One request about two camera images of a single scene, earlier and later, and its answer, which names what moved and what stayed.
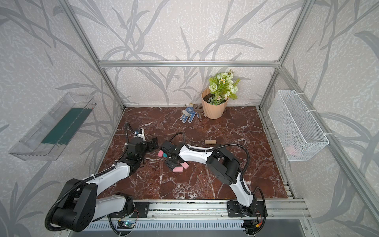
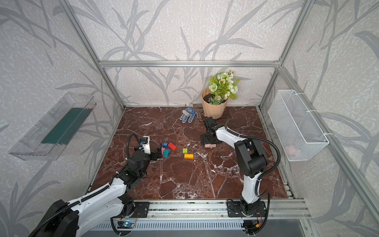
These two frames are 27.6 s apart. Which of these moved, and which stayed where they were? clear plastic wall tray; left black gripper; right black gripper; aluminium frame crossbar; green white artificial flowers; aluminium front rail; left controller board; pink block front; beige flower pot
Moved: left black gripper; right black gripper; pink block front
Stayed: clear plastic wall tray; beige flower pot; aluminium front rail; green white artificial flowers; left controller board; aluminium frame crossbar
